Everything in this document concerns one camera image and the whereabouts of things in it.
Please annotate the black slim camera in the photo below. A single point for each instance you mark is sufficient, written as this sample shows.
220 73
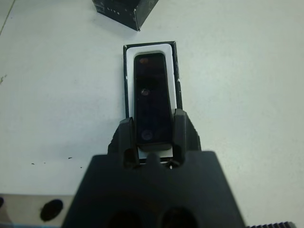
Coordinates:
153 102

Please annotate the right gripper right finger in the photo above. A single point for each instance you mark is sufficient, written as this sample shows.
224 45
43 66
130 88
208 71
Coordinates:
185 135

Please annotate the black box base white insert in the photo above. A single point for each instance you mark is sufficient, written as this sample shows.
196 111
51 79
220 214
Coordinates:
130 71

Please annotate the black printed box lid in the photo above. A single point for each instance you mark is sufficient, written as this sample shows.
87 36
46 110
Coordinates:
123 12

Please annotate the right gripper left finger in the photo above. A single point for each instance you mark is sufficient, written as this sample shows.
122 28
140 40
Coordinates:
126 142

